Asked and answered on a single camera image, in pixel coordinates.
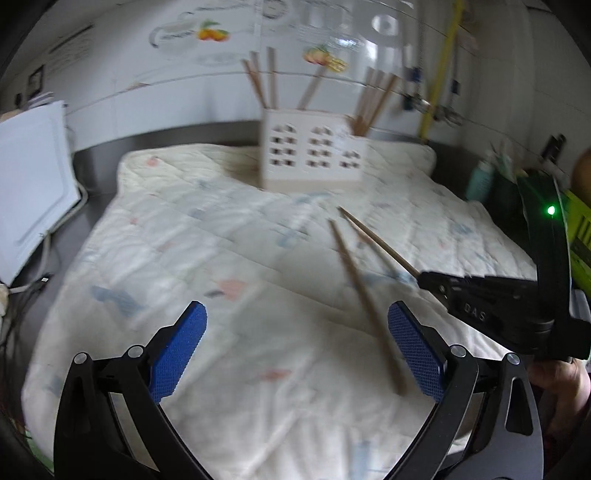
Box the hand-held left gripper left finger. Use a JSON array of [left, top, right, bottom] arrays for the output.
[[53, 301, 208, 480]]

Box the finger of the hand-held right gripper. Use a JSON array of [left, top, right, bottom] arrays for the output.
[[417, 271, 485, 311]]

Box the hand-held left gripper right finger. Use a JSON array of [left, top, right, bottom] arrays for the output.
[[387, 301, 544, 480]]

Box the single wooden chopstick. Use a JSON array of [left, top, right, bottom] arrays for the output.
[[338, 207, 421, 278], [328, 219, 407, 397]]

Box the cream plastic utensil holder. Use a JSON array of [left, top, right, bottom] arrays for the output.
[[261, 108, 370, 191]]

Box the bunch of wooden chopsticks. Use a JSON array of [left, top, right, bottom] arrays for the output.
[[242, 46, 402, 138]]

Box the person's right hand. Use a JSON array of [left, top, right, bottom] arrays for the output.
[[529, 357, 591, 418]]

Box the green plastic stool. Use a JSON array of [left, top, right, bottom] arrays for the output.
[[561, 189, 591, 296]]

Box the white quilted blanket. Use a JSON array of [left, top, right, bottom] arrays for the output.
[[21, 143, 541, 480]]

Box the pale blue plastic bottle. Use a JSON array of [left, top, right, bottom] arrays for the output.
[[465, 157, 496, 201]]

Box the yellow gas pipe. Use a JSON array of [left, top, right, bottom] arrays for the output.
[[419, 0, 465, 141]]

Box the white microwave oven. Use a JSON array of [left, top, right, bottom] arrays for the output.
[[0, 100, 83, 287]]

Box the white power cable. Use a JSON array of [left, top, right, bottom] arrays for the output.
[[9, 182, 89, 294]]

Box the braided metal hose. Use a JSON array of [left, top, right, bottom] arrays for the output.
[[443, 28, 465, 123], [402, 44, 423, 112]]

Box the white wall sticker label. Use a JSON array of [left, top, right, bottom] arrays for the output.
[[46, 25, 95, 75]]

